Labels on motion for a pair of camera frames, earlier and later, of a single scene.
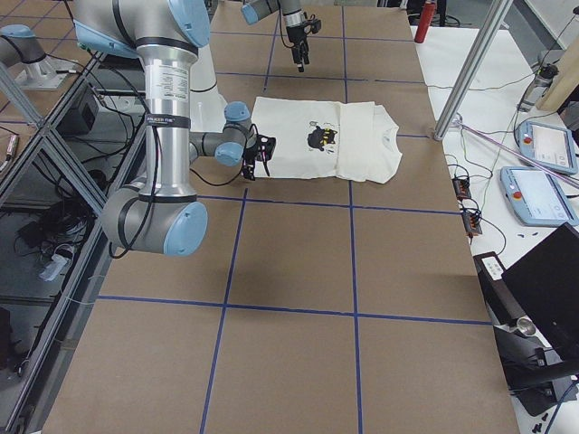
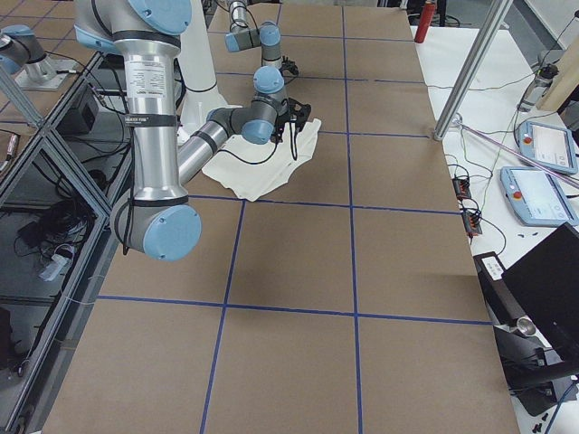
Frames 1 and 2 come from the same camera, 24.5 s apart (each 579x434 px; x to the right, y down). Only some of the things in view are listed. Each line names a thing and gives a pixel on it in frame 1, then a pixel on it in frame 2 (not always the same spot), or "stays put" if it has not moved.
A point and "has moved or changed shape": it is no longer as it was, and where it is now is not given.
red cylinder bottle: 424,22 stays put
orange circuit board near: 472,224 stays put
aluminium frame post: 471,70 stays put
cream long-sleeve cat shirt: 324,138 has moved or changed shape
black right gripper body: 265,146 → 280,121
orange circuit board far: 461,187 stays put
